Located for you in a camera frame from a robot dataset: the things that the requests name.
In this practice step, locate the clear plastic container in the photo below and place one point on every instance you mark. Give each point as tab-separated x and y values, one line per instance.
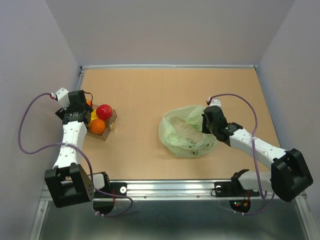
109	124

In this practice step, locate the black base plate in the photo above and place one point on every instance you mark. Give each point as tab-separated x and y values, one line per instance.
110	190
227	189

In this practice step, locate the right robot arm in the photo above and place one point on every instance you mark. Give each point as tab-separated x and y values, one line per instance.
288	174

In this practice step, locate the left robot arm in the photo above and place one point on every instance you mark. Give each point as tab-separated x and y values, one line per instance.
67	181

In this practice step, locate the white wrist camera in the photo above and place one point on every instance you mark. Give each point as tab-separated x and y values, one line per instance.
213	102
62	97

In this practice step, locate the red orange persimmon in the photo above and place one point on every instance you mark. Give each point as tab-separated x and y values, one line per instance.
89	102

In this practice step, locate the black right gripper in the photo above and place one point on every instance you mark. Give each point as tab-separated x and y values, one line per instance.
204	129

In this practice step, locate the light green plastic bag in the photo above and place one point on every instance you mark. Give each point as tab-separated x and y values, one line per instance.
180	131

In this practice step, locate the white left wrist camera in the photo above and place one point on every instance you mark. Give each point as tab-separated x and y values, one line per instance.
62	97

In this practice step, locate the yellow banana bunch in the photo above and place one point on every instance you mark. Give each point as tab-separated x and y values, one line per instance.
94	115

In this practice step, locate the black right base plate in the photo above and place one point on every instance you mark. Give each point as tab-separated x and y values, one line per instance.
227	189

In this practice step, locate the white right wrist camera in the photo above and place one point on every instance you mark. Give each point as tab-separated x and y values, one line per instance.
213	102

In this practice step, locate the orange fruit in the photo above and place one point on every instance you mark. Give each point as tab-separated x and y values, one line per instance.
97	126

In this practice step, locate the aluminium front rail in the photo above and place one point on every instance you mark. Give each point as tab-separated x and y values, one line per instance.
173	190

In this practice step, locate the red apple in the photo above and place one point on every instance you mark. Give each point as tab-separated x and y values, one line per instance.
104	112

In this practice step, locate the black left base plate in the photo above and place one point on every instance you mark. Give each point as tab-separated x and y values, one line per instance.
110	190

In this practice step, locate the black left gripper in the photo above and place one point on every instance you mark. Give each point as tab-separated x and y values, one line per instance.
62	112

